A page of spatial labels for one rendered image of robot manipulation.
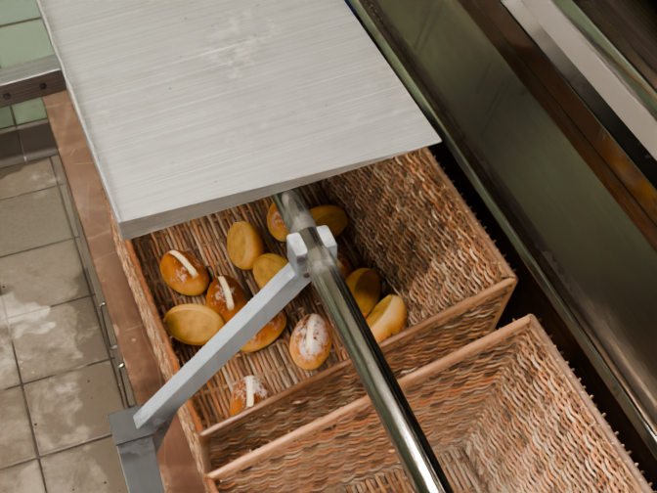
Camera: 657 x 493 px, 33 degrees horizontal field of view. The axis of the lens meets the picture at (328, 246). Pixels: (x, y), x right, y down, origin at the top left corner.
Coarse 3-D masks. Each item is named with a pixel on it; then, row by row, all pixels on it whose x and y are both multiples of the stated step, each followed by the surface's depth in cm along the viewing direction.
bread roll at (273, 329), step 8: (280, 312) 175; (272, 320) 173; (280, 320) 174; (264, 328) 172; (272, 328) 173; (280, 328) 174; (256, 336) 172; (264, 336) 172; (272, 336) 173; (248, 344) 172; (256, 344) 172; (264, 344) 173
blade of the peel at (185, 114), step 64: (64, 0) 140; (128, 0) 140; (192, 0) 139; (256, 0) 138; (320, 0) 138; (64, 64) 131; (128, 64) 131; (192, 64) 130; (256, 64) 130; (320, 64) 129; (384, 64) 129; (128, 128) 123; (192, 128) 123; (256, 128) 122; (320, 128) 122; (384, 128) 121; (128, 192) 116; (192, 192) 116; (256, 192) 114
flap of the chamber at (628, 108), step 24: (528, 0) 99; (600, 0) 99; (624, 0) 99; (648, 0) 100; (552, 24) 96; (624, 24) 96; (648, 24) 97; (576, 48) 94; (648, 48) 94; (600, 72) 91; (624, 96) 89; (624, 120) 89; (648, 120) 86; (648, 144) 87
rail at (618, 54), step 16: (560, 0) 95; (576, 0) 94; (576, 16) 93; (592, 16) 92; (592, 32) 91; (608, 32) 90; (592, 48) 92; (608, 48) 90; (624, 48) 89; (608, 64) 90; (624, 64) 88; (640, 64) 88; (624, 80) 88; (640, 80) 87; (656, 80) 86; (640, 96) 87; (656, 96) 85; (656, 112) 85
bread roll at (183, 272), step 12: (168, 252) 183; (180, 252) 182; (168, 264) 181; (180, 264) 180; (192, 264) 180; (168, 276) 181; (180, 276) 180; (192, 276) 180; (204, 276) 181; (180, 288) 180; (192, 288) 180; (204, 288) 181
